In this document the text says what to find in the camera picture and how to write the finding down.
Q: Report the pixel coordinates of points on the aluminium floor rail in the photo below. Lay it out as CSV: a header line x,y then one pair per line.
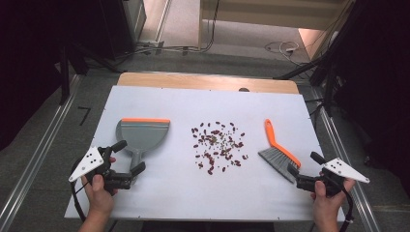
x,y
35,161
361,199

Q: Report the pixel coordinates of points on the scattered red beans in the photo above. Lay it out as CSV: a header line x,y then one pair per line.
x,y
219,141

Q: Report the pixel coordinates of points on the white table sheet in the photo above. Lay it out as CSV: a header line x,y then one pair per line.
x,y
180,193

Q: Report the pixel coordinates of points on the grey dustpan with orange edge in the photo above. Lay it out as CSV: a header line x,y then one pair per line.
x,y
141,135

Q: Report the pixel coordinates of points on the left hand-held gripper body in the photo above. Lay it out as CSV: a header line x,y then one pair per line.
x,y
87,162

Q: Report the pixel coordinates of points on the orange brush with grey bristles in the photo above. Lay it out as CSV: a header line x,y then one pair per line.
x,y
278,154

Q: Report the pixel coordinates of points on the light wooden furniture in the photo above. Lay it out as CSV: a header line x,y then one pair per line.
x,y
274,14

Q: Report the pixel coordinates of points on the black curtain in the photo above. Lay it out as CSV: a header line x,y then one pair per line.
x,y
29,64
380,80

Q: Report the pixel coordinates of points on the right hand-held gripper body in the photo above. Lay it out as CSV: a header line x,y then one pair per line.
x,y
343,170

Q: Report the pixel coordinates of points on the wooden table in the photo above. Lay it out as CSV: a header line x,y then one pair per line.
x,y
199,82

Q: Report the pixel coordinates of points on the black metal stand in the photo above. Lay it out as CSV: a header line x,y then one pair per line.
x,y
64,74

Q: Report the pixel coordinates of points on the person's left hand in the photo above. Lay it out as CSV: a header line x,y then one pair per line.
x,y
98,198

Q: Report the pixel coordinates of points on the person's right hand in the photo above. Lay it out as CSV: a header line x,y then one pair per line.
x,y
328,206

